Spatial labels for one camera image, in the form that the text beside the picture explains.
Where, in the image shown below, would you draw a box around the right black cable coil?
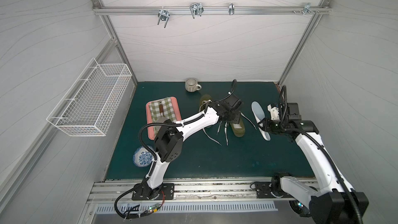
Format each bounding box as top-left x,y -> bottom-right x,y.
288,198 -> 312,218

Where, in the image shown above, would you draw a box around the left black cable bundle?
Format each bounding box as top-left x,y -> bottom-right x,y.
113,188 -> 165,220

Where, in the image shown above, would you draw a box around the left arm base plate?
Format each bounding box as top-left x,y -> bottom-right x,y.
131,183 -> 175,201

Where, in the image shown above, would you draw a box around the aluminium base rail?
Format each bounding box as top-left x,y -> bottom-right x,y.
86,177 -> 343,204

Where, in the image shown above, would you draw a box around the ribbed ceramic mug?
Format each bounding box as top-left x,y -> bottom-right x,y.
185,78 -> 202,93

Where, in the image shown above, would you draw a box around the brown handled spatula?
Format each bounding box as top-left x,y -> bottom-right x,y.
156,101 -> 168,123

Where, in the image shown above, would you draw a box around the aluminium top rail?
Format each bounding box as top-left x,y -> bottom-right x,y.
93,5 -> 332,16

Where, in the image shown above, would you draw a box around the white slotted vent strip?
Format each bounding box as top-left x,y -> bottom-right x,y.
95,201 -> 278,214

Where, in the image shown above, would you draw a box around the metal hook clamp middle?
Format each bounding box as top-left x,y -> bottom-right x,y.
189,3 -> 204,19

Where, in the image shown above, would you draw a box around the metal hook clamp right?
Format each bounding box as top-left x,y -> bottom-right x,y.
292,3 -> 320,16

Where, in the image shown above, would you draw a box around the metal hook clamp left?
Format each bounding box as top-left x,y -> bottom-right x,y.
157,9 -> 170,28

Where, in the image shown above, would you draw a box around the metal hook small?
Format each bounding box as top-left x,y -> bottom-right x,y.
229,3 -> 235,16

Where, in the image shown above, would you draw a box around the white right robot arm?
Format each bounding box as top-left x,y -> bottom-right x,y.
251,102 -> 369,224

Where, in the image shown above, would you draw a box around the white wire basket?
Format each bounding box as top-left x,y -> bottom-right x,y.
47,58 -> 132,137

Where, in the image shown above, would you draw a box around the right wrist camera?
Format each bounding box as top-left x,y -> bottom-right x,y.
267,105 -> 280,121

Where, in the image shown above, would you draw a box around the metal hook clamp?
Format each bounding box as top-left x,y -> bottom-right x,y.
292,3 -> 320,16
157,9 -> 170,28
189,3 -> 204,19

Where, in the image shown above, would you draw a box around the pink tray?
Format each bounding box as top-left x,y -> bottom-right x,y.
146,96 -> 181,123

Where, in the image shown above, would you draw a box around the olive green shoe white laces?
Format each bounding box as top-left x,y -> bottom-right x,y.
199,94 -> 221,145

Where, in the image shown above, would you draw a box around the blue white patterned bowl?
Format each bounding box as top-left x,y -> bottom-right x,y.
132,146 -> 153,168

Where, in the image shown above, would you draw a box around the green checkered cloth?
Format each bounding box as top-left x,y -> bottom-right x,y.
146,97 -> 178,122

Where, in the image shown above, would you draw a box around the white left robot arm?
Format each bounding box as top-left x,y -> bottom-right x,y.
138,93 -> 243,191

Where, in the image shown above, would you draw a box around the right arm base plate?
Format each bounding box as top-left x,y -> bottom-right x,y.
249,181 -> 293,199

